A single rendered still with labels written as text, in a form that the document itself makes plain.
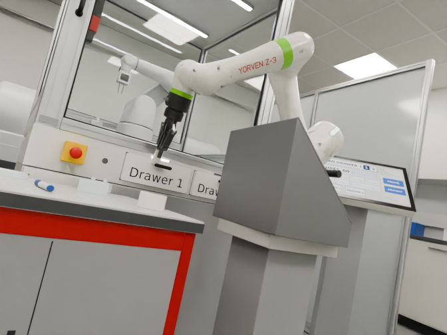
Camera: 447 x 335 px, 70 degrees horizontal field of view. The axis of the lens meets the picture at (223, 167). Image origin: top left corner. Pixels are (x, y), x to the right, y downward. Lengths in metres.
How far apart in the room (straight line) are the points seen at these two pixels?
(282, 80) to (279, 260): 0.77
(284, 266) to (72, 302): 0.57
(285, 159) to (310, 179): 0.09
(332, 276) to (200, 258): 0.68
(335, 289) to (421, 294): 2.05
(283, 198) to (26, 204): 0.57
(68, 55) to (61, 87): 0.12
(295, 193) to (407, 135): 1.72
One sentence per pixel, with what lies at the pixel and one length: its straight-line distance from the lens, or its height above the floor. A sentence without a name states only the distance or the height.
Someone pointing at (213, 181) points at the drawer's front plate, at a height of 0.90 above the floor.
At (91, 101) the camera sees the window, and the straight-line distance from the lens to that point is 1.31.
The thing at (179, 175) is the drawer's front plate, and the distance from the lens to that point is 1.37.
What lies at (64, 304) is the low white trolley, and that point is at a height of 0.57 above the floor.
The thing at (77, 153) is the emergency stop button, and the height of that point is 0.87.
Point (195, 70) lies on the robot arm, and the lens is 1.12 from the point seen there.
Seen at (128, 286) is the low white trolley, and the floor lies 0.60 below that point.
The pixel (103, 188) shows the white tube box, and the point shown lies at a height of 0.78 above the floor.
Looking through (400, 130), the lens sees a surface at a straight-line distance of 2.55.
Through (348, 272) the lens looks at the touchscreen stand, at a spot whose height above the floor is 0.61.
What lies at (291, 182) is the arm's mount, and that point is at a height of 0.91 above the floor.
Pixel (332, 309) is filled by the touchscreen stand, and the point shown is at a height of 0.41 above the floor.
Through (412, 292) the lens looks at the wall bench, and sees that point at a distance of 3.79.
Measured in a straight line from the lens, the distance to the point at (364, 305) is 2.52.
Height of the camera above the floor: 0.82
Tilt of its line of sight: 6 degrees up
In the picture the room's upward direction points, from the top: 12 degrees clockwise
